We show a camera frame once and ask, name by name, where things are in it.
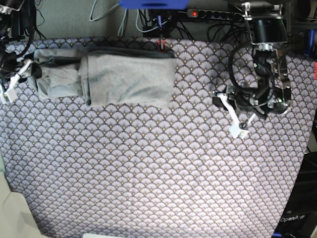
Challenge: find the white object bottom left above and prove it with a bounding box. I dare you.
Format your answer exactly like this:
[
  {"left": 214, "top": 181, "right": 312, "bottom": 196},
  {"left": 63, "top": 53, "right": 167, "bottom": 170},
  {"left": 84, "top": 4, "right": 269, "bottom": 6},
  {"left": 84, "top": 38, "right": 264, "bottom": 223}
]
[{"left": 0, "top": 159, "right": 42, "bottom": 238}]

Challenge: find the red right edge clamp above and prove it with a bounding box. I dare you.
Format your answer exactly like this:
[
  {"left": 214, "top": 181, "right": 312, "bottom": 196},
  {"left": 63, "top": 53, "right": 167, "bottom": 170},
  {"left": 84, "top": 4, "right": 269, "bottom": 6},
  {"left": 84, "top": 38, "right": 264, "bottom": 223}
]
[{"left": 314, "top": 62, "right": 317, "bottom": 80}]

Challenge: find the blue overhead mount plate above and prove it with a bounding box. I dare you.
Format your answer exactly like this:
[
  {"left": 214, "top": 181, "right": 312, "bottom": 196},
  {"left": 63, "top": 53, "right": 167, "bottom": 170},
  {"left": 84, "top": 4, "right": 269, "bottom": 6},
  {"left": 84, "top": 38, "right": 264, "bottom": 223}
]
[{"left": 120, "top": 0, "right": 188, "bottom": 9}]

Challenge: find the light grey T-shirt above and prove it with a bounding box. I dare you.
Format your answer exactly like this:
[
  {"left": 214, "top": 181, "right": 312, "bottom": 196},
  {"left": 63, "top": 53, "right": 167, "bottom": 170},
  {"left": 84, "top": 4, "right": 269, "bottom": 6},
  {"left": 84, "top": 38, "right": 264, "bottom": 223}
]
[{"left": 28, "top": 47, "right": 176, "bottom": 108}]

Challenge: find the red centre table clamp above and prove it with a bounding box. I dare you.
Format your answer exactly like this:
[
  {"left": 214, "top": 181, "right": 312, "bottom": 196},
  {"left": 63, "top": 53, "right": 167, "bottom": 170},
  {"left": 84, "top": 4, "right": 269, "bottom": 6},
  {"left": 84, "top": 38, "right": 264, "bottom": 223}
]
[{"left": 158, "top": 39, "right": 166, "bottom": 52}]

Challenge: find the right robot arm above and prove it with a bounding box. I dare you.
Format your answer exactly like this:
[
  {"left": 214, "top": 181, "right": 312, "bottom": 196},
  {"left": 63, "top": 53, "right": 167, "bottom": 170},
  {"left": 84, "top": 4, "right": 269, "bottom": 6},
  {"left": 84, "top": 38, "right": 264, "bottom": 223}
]
[{"left": 0, "top": 0, "right": 42, "bottom": 104}]

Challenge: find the black OpenArm box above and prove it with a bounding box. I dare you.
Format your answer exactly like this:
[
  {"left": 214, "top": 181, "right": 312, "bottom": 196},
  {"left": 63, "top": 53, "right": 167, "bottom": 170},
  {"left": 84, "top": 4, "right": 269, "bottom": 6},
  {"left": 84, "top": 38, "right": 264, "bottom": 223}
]
[{"left": 272, "top": 152, "right": 317, "bottom": 238}]

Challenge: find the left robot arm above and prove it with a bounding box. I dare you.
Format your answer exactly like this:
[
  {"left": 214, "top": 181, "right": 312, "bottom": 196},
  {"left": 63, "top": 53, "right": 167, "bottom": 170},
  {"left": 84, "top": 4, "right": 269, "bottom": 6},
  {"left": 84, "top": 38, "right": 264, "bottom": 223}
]
[{"left": 212, "top": 0, "right": 291, "bottom": 139}]

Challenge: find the black power strip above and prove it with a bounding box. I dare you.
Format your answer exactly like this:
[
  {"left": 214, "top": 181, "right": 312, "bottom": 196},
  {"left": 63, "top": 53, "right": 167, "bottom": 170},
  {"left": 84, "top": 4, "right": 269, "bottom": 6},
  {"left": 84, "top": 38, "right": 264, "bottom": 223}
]
[{"left": 186, "top": 9, "right": 242, "bottom": 21}]

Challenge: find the fan-patterned purple table cloth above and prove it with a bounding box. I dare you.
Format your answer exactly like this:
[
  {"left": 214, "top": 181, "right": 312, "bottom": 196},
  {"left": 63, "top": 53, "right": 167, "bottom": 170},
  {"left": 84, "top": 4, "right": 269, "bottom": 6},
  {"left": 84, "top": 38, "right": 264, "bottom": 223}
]
[{"left": 0, "top": 40, "right": 317, "bottom": 238}]

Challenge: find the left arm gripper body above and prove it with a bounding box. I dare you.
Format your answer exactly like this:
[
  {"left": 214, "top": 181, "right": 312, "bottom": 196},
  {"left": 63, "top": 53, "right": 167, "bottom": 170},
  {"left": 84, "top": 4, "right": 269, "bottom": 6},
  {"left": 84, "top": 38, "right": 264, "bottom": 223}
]
[{"left": 212, "top": 85, "right": 269, "bottom": 139}]

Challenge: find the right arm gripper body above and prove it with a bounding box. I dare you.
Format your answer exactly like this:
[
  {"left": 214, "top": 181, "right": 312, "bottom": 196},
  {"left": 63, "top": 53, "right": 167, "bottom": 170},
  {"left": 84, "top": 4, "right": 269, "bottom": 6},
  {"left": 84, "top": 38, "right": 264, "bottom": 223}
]
[{"left": 0, "top": 59, "right": 42, "bottom": 104}]

